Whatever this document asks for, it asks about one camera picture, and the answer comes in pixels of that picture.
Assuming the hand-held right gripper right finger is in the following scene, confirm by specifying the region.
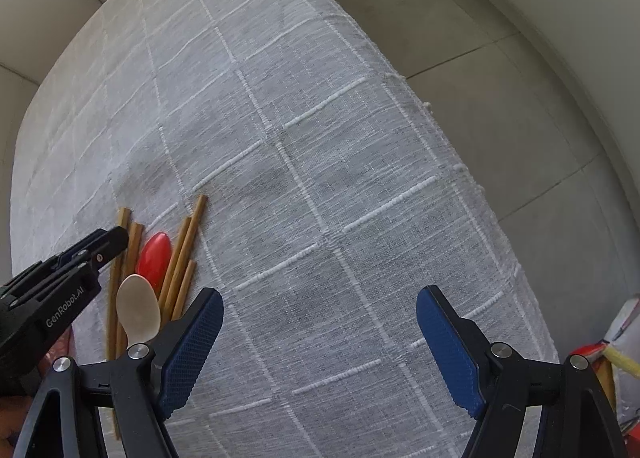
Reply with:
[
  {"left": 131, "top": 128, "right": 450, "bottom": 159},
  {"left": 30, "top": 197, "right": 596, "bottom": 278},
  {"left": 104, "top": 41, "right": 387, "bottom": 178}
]
[{"left": 416, "top": 285, "right": 628, "bottom": 458}]

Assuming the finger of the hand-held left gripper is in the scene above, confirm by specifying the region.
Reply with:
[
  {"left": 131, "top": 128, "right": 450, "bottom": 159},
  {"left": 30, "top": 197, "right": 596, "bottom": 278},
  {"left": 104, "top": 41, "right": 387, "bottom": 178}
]
[
  {"left": 60, "top": 250, "right": 110, "bottom": 283},
  {"left": 47, "top": 226, "right": 130, "bottom": 265}
]

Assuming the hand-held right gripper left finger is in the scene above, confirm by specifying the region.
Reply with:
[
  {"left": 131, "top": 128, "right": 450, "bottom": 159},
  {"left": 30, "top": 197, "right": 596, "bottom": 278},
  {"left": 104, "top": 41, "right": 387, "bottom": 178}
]
[{"left": 20, "top": 288, "right": 224, "bottom": 458}]

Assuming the wooden chopstick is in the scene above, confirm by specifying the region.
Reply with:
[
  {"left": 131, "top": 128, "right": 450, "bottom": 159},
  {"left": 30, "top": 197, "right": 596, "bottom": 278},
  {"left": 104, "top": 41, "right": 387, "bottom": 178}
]
[
  {"left": 116, "top": 222, "right": 146, "bottom": 346},
  {"left": 156, "top": 216, "right": 193, "bottom": 306},
  {"left": 171, "top": 259, "right": 197, "bottom": 323},
  {"left": 162, "top": 194, "right": 209, "bottom": 321}
]

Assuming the red plastic spoon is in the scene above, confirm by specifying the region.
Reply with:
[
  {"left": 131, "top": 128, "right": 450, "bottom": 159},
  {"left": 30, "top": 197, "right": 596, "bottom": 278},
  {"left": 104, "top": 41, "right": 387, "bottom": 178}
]
[{"left": 137, "top": 232, "right": 173, "bottom": 293}]

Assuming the white plastic spoon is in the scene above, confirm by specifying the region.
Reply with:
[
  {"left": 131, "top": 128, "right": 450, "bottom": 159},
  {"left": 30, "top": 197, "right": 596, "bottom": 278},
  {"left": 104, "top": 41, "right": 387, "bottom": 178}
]
[{"left": 116, "top": 274, "right": 162, "bottom": 346}]

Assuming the red snack box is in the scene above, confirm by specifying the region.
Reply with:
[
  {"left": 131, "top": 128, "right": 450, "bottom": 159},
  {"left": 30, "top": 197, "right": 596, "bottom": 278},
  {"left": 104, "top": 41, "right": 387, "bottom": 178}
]
[{"left": 570, "top": 343, "right": 608, "bottom": 364}]

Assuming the yellow strip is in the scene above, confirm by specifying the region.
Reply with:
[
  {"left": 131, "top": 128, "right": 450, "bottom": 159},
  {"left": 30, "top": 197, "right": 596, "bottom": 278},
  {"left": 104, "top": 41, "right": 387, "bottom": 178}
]
[{"left": 604, "top": 345, "right": 640, "bottom": 380}]

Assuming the white plastic bag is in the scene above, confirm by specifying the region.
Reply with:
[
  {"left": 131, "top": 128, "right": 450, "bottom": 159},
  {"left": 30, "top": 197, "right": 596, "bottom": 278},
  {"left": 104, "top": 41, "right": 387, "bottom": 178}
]
[{"left": 602, "top": 295, "right": 640, "bottom": 345}]

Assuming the white checked tablecloth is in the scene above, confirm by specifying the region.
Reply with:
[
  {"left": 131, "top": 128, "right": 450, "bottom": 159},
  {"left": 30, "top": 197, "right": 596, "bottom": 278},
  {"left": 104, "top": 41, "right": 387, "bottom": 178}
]
[{"left": 10, "top": 0, "right": 561, "bottom": 458}]

